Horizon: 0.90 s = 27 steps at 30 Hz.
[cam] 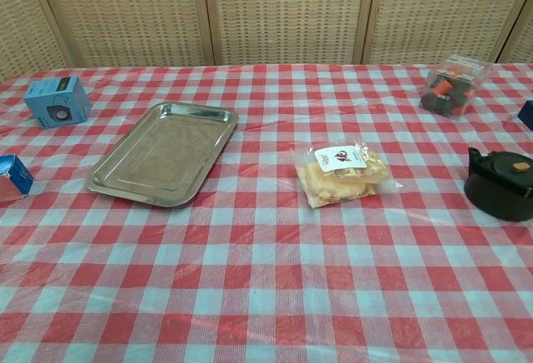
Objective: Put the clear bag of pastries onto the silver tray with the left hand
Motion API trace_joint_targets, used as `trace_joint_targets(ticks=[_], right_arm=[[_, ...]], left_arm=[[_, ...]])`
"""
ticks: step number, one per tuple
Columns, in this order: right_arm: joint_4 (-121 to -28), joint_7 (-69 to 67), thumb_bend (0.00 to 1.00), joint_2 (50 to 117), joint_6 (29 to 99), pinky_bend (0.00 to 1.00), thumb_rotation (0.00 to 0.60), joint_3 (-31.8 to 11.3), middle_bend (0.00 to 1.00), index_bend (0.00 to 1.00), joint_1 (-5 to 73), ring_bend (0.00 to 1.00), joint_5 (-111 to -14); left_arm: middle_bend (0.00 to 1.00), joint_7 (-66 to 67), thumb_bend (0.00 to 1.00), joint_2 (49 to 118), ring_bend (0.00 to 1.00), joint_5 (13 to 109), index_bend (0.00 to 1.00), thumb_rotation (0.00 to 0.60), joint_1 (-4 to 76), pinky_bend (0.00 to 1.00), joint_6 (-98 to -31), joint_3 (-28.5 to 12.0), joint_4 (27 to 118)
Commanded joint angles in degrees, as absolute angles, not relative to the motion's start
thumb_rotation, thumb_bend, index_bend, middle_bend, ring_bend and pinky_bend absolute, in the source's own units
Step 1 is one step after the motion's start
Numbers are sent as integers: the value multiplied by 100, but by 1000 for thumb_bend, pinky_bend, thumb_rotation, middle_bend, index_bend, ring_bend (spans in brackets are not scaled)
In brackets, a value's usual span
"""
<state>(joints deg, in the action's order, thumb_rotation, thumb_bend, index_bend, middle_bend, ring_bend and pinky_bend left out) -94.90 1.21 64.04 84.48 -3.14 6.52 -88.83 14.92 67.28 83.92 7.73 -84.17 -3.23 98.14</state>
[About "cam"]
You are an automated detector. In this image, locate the clear plastic bag of snacks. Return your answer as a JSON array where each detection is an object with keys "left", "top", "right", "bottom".
[{"left": 292, "top": 141, "right": 403, "bottom": 209}]

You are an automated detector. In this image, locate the stainless steel rectangular tray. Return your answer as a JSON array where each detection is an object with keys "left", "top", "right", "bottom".
[{"left": 85, "top": 102, "right": 240, "bottom": 209}]

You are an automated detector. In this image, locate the red white checkered tablecloth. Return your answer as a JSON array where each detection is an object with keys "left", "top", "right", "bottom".
[{"left": 0, "top": 62, "right": 533, "bottom": 363}]

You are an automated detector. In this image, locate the woven bamboo folding screen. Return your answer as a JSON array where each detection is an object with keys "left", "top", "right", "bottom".
[{"left": 0, "top": 0, "right": 533, "bottom": 83}]

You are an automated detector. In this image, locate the clear box of orange black parts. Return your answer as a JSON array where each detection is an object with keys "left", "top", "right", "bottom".
[{"left": 418, "top": 52, "right": 491, "bottom": 122}]

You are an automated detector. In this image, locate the light blue speaker box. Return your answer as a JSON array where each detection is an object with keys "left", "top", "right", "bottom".
[{"left": 22, "top": 76, "right": 92, "bottom": 130}]

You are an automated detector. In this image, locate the black round teapot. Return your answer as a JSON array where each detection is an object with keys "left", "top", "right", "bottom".
[{"left": 464, "top": 147, "right": 533, "bottom": 221}]

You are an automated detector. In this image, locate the blue and red small carton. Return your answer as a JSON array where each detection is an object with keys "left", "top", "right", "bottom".
[{"left": 0, "top": 154, "right": 34, "bottom": 204}]

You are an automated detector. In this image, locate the dark blue box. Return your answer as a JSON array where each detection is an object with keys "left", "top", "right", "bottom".
[{"left": 517, "top": 100, "right": 533, "bottom": 131}]

